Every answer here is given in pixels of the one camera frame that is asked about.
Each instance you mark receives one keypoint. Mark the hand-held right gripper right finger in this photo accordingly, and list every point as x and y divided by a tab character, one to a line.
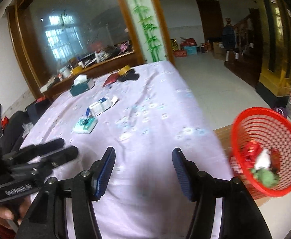
182	176

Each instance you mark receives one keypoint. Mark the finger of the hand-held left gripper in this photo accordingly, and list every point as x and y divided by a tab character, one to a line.
48	145
63	154

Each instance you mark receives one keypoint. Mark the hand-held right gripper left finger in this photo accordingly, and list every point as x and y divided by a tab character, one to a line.
105	171

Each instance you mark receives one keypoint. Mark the red torn carton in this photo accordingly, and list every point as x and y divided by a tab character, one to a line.
250	151

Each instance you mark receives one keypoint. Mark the white printed plastic bag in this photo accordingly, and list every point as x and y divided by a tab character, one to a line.
263	159

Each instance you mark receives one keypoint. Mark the green cloth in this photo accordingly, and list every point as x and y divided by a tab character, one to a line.
266	178

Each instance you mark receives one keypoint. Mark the red mesh basket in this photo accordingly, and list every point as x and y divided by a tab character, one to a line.
260	119

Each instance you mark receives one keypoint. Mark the person's left hand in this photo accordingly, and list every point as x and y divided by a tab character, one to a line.
1	214

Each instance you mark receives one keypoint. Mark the green white small box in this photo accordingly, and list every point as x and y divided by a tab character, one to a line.
84	125

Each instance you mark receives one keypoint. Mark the black case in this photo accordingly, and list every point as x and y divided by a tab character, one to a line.
36	110

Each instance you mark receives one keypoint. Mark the black bag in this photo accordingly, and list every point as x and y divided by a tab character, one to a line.
13	127

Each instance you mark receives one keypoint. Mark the wooden stool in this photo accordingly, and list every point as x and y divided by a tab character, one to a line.
222	139

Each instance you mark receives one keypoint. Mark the blue white medicine box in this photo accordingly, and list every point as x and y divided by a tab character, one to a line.
99	107

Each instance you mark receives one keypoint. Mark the dark green tissue box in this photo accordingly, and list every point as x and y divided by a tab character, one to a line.
82	88

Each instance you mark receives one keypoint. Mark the purple floral tablecloth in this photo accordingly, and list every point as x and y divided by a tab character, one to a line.
148	99

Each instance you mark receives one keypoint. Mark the dark red packet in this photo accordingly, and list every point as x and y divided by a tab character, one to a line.
110	79

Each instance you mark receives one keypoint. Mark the black pouch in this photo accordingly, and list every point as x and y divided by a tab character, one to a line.
130	77

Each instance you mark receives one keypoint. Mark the row of assorted clutter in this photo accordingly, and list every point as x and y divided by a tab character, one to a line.
95	57

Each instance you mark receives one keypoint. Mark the brown tape roll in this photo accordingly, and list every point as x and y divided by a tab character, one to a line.
124	70

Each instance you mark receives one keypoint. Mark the wooden staircase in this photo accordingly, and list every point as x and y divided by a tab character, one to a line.
245	64

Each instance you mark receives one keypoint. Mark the cardboard box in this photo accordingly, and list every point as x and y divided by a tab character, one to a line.
217	48

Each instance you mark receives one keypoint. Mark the glass partition panel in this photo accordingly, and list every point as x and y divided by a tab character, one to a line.
85	17

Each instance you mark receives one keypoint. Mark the red gift box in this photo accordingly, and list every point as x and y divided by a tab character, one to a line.
189	42

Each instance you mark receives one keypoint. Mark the gold black pillar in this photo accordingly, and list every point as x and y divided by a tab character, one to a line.
272	54

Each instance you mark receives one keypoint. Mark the bamboo painted panel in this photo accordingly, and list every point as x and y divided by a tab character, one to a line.
145	25

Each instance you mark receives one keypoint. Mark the brown door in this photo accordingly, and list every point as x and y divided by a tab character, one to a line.
210	20

